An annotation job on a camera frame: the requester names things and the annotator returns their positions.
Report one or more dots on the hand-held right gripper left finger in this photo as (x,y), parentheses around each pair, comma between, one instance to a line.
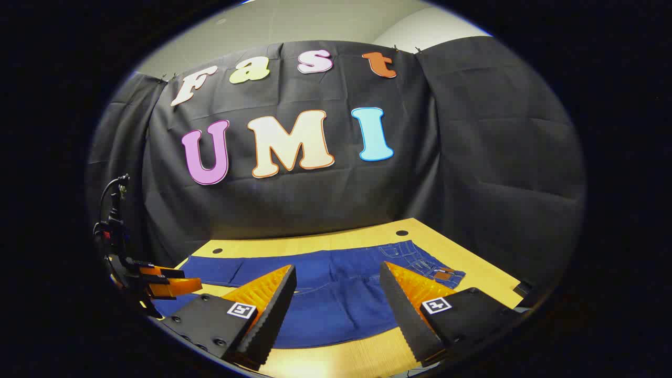
(275,315)

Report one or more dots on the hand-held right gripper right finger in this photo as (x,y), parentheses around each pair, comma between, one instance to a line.
(404,315)

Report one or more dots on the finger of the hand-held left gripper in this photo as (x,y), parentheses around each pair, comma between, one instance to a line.
(163,272)
(178,287)

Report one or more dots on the blue denim jeans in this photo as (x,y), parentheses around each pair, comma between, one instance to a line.
(341,294)

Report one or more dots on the black backdrop cloth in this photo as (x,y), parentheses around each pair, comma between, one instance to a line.
(315,210)

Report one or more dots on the small black block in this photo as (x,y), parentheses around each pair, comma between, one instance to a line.
(525,291)

